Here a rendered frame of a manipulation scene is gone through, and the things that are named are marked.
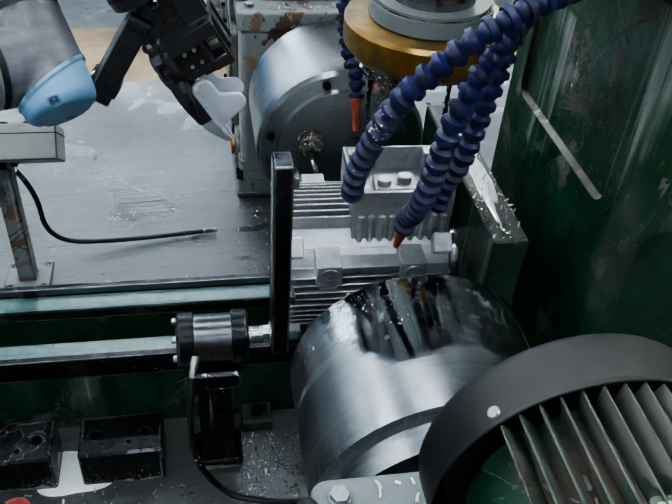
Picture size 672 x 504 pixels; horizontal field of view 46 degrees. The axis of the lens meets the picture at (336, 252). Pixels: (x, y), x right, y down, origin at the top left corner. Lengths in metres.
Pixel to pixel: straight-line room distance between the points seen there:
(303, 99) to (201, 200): 0.42
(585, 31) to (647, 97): 0.17
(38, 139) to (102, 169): 0.43
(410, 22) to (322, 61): 0.36
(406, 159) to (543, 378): 0.61
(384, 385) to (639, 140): 0.35
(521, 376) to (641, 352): 0.07
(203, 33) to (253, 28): 0.45
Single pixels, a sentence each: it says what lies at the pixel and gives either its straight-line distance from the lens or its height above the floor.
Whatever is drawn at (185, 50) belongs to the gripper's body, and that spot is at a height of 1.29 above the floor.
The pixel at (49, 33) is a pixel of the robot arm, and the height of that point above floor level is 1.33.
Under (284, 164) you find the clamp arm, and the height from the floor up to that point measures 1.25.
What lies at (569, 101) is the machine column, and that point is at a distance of 1.00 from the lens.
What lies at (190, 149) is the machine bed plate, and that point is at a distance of 1.63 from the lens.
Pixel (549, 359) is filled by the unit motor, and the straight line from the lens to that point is 0.44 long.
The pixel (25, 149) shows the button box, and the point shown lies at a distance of 1.18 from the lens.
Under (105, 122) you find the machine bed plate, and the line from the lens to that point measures 1.74.
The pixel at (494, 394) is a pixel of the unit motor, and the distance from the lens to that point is 0.44.
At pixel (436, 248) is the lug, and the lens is 0.95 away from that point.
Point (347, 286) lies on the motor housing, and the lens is 0.95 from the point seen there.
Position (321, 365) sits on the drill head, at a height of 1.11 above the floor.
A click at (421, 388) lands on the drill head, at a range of 0.68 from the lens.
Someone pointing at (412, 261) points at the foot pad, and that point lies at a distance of 0.93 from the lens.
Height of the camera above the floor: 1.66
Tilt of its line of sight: 39 degrees down
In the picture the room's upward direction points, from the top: 5 degrees clockwise
